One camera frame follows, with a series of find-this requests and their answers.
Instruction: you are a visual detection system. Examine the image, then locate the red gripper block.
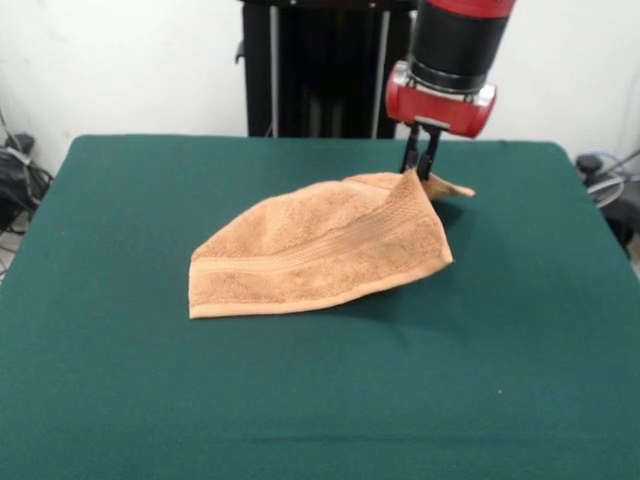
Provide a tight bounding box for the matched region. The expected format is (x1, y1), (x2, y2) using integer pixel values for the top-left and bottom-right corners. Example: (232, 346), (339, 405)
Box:
(384, 61), (499, 185)

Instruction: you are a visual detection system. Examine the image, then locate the orange terry towel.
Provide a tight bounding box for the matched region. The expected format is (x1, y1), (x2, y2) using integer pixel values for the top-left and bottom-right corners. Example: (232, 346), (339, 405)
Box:
(188, 168), (476, 320)

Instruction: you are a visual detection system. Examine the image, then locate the black equipment block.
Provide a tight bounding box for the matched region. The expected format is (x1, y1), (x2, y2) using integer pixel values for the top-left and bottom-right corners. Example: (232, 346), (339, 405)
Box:
(597, 187), (640, 261)

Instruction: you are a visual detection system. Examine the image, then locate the dark green table cloth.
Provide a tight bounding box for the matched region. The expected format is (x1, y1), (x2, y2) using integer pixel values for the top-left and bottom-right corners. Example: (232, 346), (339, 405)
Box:
(0, 133), (640, 480)

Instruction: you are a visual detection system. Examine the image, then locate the black robot pedestal frame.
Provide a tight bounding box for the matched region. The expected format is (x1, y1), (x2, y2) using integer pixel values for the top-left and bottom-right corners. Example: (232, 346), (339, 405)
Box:
(234, 0), (419, 140)

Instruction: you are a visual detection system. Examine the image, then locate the black cable bundle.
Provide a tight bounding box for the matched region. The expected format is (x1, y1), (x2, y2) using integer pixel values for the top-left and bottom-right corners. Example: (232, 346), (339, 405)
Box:
(0, 148), (55, 236)

